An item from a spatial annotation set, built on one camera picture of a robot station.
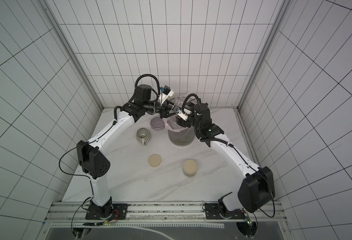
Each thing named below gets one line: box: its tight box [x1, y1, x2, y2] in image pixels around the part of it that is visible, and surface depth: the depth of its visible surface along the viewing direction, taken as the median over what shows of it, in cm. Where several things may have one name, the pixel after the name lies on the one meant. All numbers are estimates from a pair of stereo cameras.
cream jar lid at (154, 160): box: [148, 153, 162, 168], surface depth 92 cm
